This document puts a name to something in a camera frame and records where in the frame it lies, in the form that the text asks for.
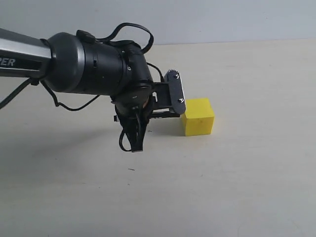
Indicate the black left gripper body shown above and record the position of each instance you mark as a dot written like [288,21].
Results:
[132,98]

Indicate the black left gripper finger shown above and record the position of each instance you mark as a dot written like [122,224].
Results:
[164,114]
[134,128]

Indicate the yellow foam cube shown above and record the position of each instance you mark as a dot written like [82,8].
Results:
[198,118]

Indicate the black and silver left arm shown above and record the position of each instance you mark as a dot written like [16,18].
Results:
[85,64]

